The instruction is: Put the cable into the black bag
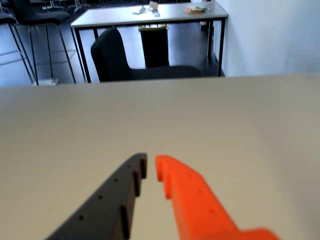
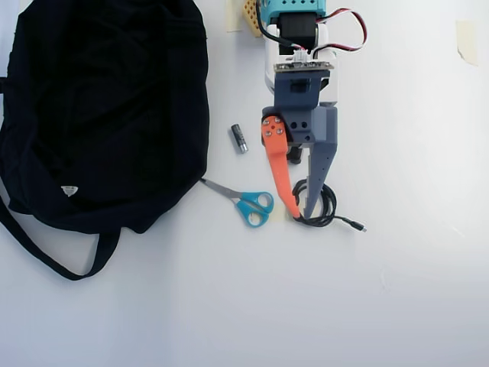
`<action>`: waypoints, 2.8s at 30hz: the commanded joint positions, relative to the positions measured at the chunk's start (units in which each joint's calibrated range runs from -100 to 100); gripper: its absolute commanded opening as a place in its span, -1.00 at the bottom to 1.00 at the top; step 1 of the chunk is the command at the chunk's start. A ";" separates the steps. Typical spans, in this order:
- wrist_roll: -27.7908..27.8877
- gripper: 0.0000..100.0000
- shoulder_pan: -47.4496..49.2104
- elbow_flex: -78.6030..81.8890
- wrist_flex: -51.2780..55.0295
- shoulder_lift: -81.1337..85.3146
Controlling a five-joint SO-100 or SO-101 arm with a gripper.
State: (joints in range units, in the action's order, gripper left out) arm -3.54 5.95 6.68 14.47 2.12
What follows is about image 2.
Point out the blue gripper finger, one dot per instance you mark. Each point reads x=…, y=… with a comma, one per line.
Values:
x=319, y=172

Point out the black fabric bag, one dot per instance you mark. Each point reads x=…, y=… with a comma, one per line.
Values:
x=95, y=114

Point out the black AA battery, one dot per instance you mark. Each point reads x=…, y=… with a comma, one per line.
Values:
x=239, y=138

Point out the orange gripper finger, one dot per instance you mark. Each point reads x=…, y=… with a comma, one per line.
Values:
x=278, y=160

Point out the beige masking tape strip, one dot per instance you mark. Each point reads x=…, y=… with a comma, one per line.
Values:
x=467, y=42
x=280, y=215
x=235, y=17

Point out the blue-grey gripper body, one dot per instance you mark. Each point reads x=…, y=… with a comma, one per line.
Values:
x=306, y=128

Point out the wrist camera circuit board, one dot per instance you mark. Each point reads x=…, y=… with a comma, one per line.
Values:
x=303, y=66

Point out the yellow perforated block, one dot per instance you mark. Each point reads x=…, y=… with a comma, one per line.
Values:
x=253, y=17

